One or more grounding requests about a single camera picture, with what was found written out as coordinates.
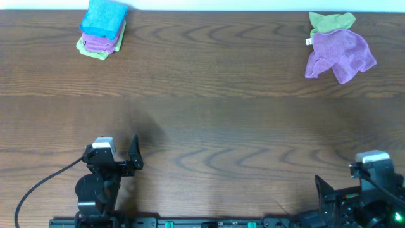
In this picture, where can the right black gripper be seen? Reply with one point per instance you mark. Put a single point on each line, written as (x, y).
(339, 196)

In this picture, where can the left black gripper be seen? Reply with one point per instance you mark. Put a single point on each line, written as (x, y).
(118, 164)

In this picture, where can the blue microfiber cloth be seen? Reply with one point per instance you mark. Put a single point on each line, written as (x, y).
(103, 18)

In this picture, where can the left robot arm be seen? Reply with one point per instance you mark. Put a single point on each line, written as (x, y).
(97, 192)

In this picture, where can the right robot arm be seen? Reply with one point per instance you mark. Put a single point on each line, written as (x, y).
(378, 200)

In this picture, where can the folded purple cloth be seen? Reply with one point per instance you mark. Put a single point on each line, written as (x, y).
(94, 43)

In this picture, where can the folded green cloth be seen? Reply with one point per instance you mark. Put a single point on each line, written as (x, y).
(100, 54)

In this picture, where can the crumpled purple cloth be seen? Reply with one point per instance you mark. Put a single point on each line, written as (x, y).
(343, 51)

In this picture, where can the white cloth label tag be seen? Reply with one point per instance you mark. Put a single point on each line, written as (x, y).
(309, 41)

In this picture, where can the crumpled green cloth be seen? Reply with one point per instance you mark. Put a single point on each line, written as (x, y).
(327, 23)

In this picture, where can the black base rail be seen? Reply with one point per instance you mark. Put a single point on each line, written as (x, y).
(150, 222)

